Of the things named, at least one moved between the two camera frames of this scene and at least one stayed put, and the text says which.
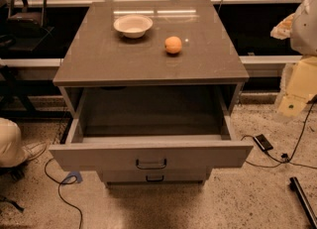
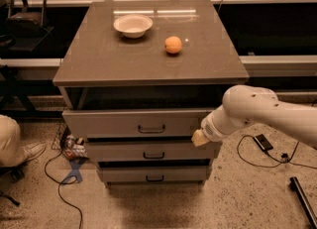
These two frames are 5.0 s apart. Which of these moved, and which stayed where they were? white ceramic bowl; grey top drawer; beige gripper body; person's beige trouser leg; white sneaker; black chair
Moved: grey top drawer; beige gripper body
Stayed: white ceramic bowl; person's beige trouser leg; white sneaker; black chair
